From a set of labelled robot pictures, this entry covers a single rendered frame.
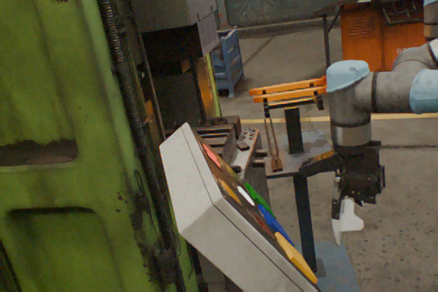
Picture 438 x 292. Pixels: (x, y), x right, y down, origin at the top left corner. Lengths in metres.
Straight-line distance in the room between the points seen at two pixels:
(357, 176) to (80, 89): 0.60
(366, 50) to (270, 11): 4.50
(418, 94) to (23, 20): 0.82
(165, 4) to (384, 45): 3.82
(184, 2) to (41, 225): 0.72
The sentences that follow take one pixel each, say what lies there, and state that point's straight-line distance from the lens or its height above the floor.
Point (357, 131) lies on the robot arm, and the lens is 0.82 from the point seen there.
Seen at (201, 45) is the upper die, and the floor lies 1.30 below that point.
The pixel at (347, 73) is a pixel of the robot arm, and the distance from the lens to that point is 0.78.
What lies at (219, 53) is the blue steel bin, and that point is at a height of 0.54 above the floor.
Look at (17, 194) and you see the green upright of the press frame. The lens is 1.19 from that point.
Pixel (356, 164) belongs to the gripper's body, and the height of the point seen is 1.09.
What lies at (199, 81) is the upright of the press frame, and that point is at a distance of 1.57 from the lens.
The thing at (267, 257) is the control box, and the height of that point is 1.08.
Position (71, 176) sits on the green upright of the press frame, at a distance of 1.07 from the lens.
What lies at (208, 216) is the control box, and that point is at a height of 1.18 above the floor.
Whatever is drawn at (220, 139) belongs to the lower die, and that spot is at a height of 0.99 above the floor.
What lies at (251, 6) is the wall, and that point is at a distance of 9.10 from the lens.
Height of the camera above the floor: 1.49
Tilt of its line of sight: 20 degrees down
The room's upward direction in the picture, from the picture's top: 11 degrees counter-clockwise
